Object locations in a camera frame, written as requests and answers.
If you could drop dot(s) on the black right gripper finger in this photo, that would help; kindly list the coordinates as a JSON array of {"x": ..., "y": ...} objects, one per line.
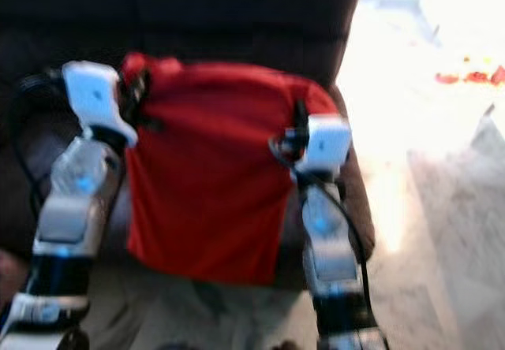
[{"x": 300, "y": 113}]

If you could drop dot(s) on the red pillow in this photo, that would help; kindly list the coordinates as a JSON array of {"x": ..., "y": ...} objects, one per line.
[{"x": 205, "y": 176}]

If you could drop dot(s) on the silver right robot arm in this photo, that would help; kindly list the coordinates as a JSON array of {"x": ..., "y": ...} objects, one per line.
[{"x": 327, "y": 247}]

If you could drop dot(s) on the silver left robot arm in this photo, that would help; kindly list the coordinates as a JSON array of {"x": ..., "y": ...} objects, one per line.
[{"x": 71, "y": 216}]

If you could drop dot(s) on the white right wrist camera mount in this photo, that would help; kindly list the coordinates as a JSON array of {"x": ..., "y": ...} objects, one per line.
[{"x": 327, "y": 141}]

